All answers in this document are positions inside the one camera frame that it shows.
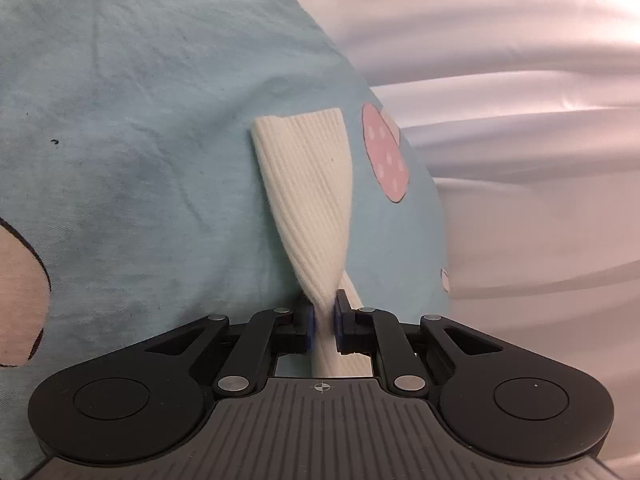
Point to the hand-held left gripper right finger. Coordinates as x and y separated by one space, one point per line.
339 332

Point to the white ribbed sock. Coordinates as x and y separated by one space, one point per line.
310 185

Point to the light blue mushroom-print pillow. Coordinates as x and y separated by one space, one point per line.
125 110

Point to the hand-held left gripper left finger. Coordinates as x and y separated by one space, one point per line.
310 331

